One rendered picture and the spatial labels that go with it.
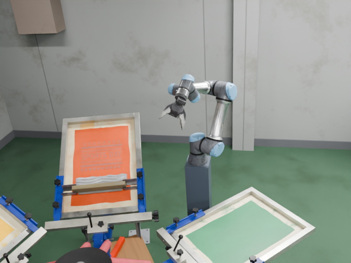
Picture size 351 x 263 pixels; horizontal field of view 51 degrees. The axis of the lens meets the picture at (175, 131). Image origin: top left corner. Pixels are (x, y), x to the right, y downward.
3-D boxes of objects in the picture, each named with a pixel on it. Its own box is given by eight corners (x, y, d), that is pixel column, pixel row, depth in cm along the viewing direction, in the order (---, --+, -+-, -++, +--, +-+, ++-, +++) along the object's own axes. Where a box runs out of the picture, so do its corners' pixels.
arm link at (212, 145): (206, 152, 279) (222, 81, 271) (222, 158, 270) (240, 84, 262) (197, 153, 269) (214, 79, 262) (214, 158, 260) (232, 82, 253)
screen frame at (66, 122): (63, 121, 286) (62, 118, 283) (139, 115, 288) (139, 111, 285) (57, 220, 246) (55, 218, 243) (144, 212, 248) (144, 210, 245)
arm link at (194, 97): (189, 92, 243) (183, 81, 235) (203, 95, 236) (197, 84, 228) (183, 101, 241) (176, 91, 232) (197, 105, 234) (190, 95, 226)
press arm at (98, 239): (95, 227, 239) (93, 224, 235) (104, 226, 240) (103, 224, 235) (94, 254, 230) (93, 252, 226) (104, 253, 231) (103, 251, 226)
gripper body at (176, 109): (177, 119, 222) (184, 103, 227) (182, 114, 214) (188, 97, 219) (166, 114, 221) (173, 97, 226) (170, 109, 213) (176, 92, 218)
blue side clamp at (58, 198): (59, 179, 262) (56, 175, 256) (66, 178, 263) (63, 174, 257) (56, 220, 247) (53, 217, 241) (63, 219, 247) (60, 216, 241)
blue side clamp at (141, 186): (137, 172, 264) (136, 168, 258) (144, 171, 265) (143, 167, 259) (139, 212, 249) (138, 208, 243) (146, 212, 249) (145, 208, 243)
